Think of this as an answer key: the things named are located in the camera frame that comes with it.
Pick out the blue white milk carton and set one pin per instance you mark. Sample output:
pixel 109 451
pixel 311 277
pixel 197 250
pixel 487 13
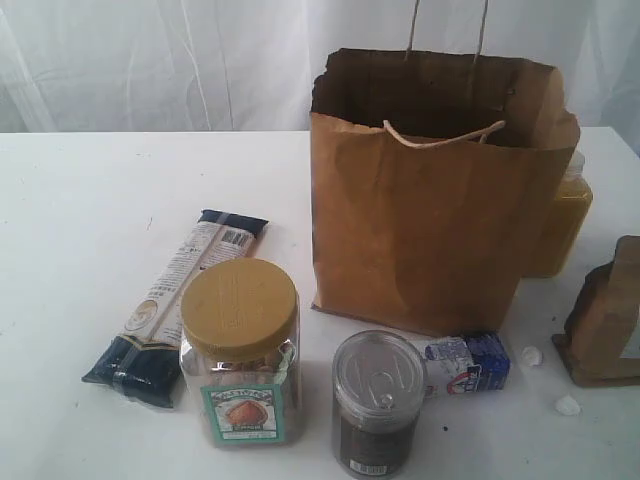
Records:
pixel 457 365

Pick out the white backdrop curtain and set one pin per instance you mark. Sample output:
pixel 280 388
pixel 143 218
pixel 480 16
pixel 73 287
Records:
pixel 250 65

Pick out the clear jar with yellow lid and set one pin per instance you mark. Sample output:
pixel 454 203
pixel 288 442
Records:
pixel 240 353

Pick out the clear can with pull-tab lid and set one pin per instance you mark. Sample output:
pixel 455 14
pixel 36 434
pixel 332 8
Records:
pixel 379 383

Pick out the white crumb front right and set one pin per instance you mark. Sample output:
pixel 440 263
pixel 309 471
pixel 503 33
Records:
pixel 567 406

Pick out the brown kraft paper pouch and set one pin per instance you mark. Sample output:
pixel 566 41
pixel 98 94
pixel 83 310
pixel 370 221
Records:
pixel 600 343

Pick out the brown paper shopping bag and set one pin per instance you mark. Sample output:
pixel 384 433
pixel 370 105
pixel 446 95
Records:
pixel 432 175

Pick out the yellow juice bottle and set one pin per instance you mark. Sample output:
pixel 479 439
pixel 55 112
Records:
pixel 564 221

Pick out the blue spaghetti pasta packet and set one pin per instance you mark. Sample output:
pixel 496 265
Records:
pixel 142 361

